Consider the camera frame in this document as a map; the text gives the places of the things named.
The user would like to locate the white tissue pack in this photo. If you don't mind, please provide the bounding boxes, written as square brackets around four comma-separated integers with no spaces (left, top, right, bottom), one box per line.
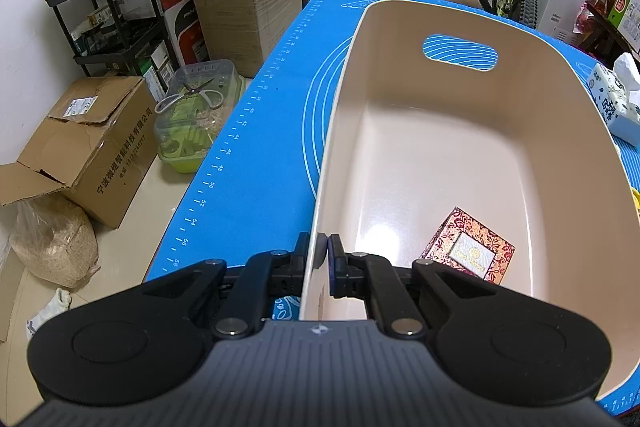
[586,53,640,142]

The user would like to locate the blue silicone mat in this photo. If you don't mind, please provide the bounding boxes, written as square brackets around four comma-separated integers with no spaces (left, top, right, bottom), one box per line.
[144,0,640,418]

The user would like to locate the white handled scissors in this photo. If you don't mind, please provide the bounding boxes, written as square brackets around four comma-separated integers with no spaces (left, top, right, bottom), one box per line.
[154,77,226,115]

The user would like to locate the red patterned box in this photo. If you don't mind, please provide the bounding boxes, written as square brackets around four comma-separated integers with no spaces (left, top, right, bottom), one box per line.
[419,207,516,284]

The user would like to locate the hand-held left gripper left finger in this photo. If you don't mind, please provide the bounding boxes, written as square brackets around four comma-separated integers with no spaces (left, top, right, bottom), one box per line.
[141,232,315,341]

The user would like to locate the green carton with red label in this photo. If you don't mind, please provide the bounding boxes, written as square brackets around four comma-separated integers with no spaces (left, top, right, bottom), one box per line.
[607,0,640,56]

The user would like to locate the clear sack of grain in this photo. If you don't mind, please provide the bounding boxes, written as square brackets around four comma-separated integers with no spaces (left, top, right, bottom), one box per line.
[10,196,100,290]

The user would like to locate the open cardboard box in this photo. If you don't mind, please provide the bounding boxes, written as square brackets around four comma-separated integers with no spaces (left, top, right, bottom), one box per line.
[0,76,158,229]

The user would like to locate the taped large cardboard box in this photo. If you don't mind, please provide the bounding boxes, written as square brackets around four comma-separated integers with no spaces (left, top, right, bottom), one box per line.
[199,0,306,78]

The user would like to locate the beige plastic bin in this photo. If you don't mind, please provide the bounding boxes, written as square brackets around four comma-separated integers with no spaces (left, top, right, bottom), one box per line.
[298,0,632,400]

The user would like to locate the white rag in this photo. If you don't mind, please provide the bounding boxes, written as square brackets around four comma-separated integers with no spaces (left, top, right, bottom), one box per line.
[27,288,74,341]

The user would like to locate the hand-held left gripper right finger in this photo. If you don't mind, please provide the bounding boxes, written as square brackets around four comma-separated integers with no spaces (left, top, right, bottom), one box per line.
[326,233,501,341]

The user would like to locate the red and black appliance box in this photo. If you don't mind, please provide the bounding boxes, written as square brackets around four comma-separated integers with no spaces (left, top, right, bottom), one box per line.
[150,0,211,64]

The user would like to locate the green clear plastic container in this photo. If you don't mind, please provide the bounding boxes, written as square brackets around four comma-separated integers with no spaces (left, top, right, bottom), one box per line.
[152,59,247,174]

